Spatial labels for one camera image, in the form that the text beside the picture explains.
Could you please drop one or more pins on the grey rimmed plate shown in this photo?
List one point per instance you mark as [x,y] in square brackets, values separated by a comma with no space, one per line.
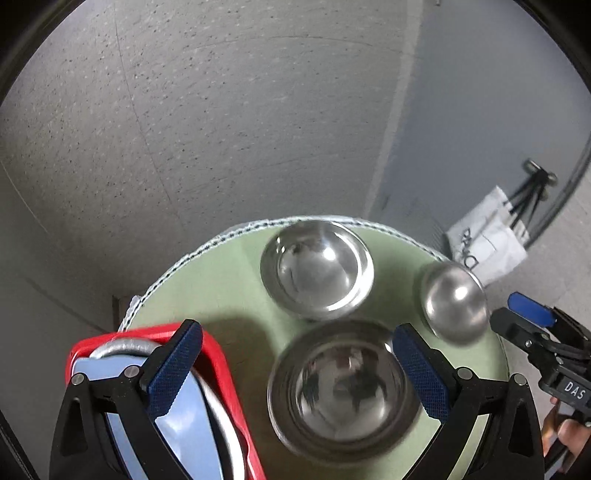
[226,429]

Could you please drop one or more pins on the large steel bowl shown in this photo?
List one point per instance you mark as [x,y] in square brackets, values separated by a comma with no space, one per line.
[344,392]
[316,270]

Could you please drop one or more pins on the red plastic dish rack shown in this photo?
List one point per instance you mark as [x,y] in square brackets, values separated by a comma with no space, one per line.
[228,369]

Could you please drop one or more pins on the small steel bowl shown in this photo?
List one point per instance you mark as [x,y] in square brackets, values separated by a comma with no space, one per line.
[455,302]

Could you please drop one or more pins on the white paper bag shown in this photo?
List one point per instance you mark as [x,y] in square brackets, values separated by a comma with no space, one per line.
[489,244]

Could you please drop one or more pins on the green round table cover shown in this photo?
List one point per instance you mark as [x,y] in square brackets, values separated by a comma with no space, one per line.
[231,295]

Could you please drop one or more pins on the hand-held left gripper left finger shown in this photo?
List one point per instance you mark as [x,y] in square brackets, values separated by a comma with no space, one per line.
[175,369]

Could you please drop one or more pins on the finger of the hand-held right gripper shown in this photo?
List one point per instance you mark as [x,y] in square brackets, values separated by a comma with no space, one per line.
[517,330]
[531,308]

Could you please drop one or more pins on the person's right hand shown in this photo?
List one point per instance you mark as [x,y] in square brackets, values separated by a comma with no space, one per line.
[570,438]

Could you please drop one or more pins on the black tripod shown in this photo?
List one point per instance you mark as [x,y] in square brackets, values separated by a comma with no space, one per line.
[531,194]

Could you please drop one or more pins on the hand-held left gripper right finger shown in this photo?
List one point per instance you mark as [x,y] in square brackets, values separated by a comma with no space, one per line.
[421,374]

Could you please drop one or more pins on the light blue plate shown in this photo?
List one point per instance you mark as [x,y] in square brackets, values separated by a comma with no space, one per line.
[198,443]

